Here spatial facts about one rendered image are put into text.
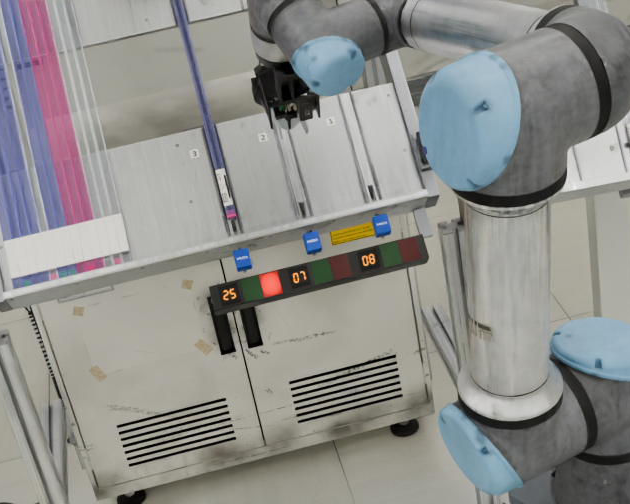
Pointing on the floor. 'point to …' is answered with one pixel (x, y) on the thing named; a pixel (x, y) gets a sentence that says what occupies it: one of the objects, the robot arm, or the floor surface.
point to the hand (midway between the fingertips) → (287, 119)
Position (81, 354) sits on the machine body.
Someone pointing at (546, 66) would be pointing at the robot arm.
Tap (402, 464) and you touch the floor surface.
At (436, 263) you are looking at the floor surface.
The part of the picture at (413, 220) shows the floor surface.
